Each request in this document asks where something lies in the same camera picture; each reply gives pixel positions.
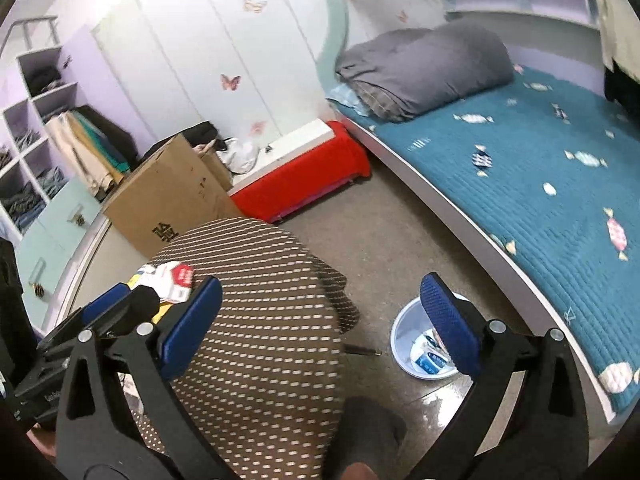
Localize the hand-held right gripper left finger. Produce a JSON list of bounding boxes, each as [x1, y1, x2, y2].
[[54, 276, 223, 467]]

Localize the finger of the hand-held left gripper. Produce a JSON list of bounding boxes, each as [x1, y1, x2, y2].
[[90, 285, 161, 338], [37, 283, 132, 353]]

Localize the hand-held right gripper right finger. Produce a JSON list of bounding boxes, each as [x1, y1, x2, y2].
[[410, 272, 591, 480]]

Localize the pale blue waste bin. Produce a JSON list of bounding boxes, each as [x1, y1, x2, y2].
[[390, 296, 488, 380]]

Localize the blue white packet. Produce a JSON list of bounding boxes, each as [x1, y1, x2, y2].
[[412, 332, 458, 377]]

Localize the white red label packet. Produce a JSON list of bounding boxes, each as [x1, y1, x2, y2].
[[150, 261, 196, 305]]

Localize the round table brown dotted cloth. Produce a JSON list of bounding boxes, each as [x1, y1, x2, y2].
[[135, 217, 361, 480]]

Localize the large cardboard box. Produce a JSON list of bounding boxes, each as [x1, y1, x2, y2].
[[102, 134, 246, 260]]

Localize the person's leg grey trousers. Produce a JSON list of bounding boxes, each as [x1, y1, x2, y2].
[[325, 395, 408, 480]]

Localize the stack of hanging fabrics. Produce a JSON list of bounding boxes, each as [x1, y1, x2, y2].
[[45, 105, 141, 201]]

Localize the white plastic bag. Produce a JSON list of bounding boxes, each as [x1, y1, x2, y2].
[[217, 137, 261, 173]]

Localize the black clothes heap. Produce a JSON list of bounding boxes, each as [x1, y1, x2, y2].
[[145, 121, 218, 158]]

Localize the red storage box white lid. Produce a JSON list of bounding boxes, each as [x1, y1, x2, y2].
[[227, 119, 372, 225]]

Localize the white cubby shelf unit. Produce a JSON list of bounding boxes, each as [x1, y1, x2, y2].
[[0, 16, 81, 236]]

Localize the grey folded duvet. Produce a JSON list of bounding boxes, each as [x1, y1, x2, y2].
[[335, 22, 516, 123]]

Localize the white wardrobe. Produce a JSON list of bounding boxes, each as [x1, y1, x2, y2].
[[90, 0, 346, 146]]

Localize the dark cloth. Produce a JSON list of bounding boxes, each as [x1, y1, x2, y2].
[[602, 60, 640, 121]]

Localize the white hanging cloth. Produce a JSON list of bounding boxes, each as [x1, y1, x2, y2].
[[585, 0, 640, 81]]

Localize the white bed frame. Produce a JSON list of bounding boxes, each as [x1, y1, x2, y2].
[[325, 100, 617, 426]]

